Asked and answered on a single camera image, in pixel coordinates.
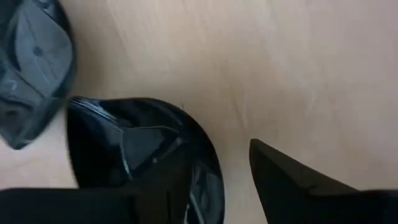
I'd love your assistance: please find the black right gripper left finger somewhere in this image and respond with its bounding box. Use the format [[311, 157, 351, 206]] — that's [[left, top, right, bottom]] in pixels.
[[0, 145, 191, 224]]

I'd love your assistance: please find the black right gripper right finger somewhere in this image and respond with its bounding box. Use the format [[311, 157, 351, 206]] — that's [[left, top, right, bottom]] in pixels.
[[248, 138, 398, 224]]

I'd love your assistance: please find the black leaf-shaped mini plate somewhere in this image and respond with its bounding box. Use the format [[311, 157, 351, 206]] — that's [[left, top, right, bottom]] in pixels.
[[66, 96, 226, 224], [0, 0, 78, 151]]

